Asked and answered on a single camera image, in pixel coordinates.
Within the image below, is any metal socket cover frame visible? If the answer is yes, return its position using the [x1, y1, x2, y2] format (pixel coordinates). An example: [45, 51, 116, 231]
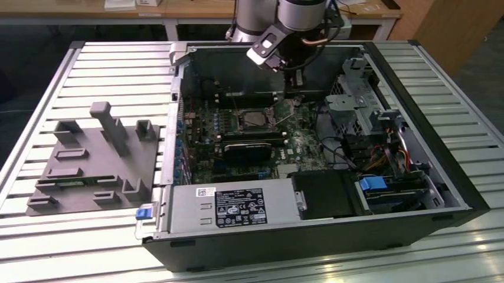
[272, 96, 305, 124]

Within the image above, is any metal wire locking lever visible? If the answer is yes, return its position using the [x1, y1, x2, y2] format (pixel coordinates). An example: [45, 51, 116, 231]
[275, 108, 300, 124]

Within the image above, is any silver CPU plate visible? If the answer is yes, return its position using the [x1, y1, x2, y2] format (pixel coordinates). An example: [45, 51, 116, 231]
[241, 113, 269, 127]

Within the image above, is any CPU socket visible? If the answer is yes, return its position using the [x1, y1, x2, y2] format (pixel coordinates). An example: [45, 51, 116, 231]
[236, 108, 277, 133]

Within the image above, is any black expansion slot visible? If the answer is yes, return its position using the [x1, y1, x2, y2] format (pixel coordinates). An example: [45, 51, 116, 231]
[212, 173, 264, 182]

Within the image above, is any metal drive cage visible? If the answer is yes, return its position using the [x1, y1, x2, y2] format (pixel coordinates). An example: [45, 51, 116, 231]
[323, 57, 398, 137]

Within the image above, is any green motherboard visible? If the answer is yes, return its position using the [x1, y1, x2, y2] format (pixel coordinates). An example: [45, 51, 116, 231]
[180, 88, 332, 183]

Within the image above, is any black graphics card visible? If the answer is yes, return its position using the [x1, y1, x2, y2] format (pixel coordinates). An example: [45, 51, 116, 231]
[223, 140, 273, 166]

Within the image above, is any grey case latch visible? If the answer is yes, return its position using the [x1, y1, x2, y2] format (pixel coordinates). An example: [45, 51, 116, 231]
[168, 41, 198, 65]

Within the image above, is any small silver heatsink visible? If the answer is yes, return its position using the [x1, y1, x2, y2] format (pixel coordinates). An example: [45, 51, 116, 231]
[277, 163, 301, 179]

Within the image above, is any hard disk in blue carrier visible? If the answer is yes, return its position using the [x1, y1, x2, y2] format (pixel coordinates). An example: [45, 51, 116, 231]
[356, 175, 432, 212]

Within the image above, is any black rating label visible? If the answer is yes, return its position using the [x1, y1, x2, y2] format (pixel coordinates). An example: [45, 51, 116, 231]
[214, 187, 269, 228]

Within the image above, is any wooden cabinet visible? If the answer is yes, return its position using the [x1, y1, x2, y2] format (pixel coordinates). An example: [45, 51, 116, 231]
[388, 0, 504, 77]

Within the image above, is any silver power supply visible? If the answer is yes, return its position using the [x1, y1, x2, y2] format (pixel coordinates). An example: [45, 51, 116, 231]
[156, 181, 304, 236]

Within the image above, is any grey parts rack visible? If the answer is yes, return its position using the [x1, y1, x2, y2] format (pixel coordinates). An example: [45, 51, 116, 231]
[25, 101, 165, 218]

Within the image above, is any black PC case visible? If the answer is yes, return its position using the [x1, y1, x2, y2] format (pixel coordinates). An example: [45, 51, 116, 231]
[136, 40, 493, 274]

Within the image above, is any wooden desk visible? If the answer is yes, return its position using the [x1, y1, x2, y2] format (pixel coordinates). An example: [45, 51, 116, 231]
[0, 0, 404, 42]

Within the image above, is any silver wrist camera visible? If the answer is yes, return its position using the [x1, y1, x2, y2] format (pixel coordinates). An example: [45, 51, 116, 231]
[247, 25, 285, 71]

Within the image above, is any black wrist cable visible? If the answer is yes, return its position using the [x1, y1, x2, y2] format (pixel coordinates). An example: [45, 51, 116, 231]
[281, 0, 344, 71]

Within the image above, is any black data cable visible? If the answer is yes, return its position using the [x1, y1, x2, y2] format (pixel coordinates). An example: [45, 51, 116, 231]
[317, 134, 362, 172]

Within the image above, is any yellow red wire bundle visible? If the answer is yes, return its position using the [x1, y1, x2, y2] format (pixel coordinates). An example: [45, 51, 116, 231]
[364, 146, 414, 172]

